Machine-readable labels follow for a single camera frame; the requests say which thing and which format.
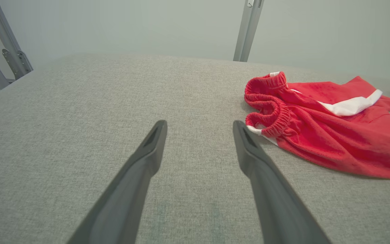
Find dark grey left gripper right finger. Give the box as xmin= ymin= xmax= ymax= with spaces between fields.
xmin=233 ymin=120 xmax=331 ymax=244

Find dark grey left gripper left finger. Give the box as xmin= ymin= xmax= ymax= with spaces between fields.
xmin=67 ymin=120 xmax=168 ymax=244

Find red sports shorts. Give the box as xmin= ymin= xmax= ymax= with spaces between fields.
xmin=244 ymin=71 xmax=390 ymax=180

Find grey metal partition post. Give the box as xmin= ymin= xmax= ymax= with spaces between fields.
xmin=233 ymin=0 xmax=265 ymax=62

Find grey door hinge bracket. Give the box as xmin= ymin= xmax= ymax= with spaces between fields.
xmin=0 ymin=48 xmax=34 ymax=90

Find grey metal post with hinge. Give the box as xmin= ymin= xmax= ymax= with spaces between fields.
xmin=0 ymin=0 xmax=34 ymax=90

